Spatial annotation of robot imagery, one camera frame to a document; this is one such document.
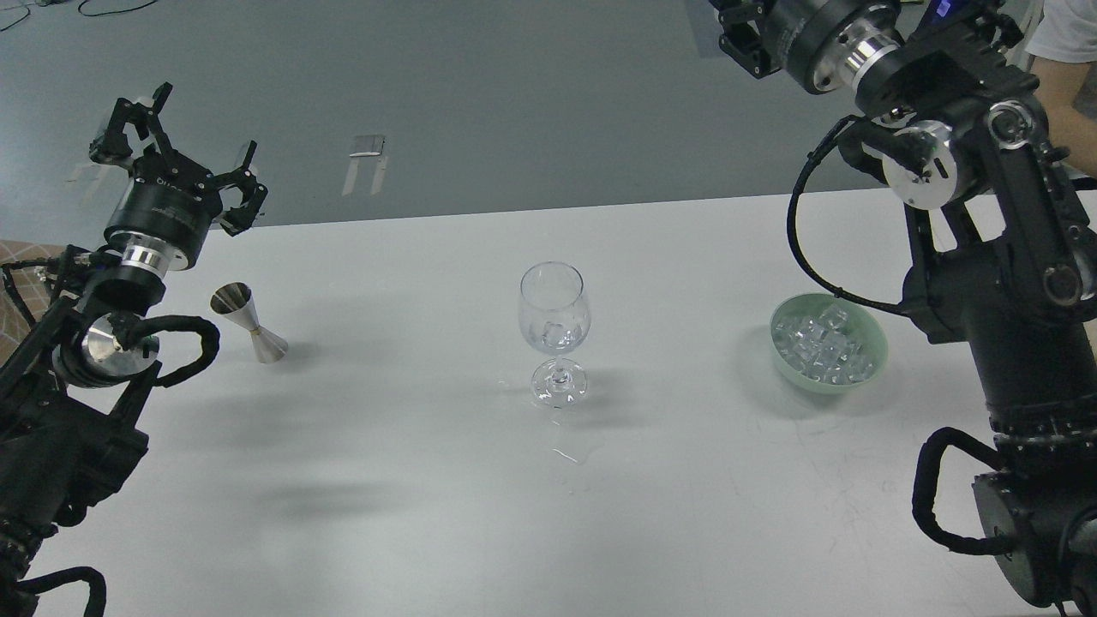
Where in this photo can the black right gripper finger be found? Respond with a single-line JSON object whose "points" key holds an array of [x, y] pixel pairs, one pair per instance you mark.
{"points": [[742, 37]]}

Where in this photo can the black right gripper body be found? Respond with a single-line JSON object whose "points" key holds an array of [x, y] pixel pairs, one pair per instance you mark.
{"points": [[825, 45]]}

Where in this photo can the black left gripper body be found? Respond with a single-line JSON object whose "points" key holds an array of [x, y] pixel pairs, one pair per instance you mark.
{"points": [[174, 203]]}

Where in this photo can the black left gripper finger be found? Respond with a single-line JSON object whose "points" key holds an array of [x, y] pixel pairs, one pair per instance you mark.
{"points": [[110, 146], [244, 179]]}

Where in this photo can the steel double jigger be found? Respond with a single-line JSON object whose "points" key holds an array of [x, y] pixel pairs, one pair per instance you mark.
{"points": [[235, 302]]}

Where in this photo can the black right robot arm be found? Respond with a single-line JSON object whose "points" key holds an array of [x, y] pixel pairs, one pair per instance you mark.
{"points": [[1002, 259]]}

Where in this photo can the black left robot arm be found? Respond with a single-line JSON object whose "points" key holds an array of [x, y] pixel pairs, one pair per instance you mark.
{"points": [[74, 387]]}

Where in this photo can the clear ice cubes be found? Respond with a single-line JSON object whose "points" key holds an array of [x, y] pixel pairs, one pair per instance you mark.
{"points": [[824, 344]]}

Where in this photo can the clear wine glass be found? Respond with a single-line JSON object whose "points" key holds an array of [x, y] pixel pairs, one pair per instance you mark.
{"points": [[554, 318]]}

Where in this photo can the tan checkered cushion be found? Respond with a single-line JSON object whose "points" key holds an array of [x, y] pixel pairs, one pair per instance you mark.
{"points": [[31, 290]]}

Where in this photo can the person in white shirt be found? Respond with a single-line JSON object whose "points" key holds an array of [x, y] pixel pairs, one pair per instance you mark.
{"points": [[1063, 50]]}

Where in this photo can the green bowl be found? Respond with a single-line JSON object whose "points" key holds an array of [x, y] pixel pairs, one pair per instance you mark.
{"points": [[829, 344]]}

